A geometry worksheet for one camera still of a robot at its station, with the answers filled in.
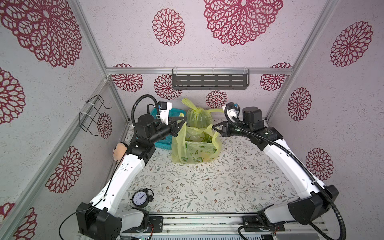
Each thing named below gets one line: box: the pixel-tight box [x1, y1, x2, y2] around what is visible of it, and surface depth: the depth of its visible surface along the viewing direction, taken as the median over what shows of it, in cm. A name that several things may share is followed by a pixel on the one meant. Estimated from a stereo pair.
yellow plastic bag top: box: [181, 98, 225, 129], surface depth 97 cm
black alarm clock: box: [129, 188, 155, 208], surface depth 81 cm
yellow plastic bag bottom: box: [171, 121, 222, 164], surface depth 83 cm
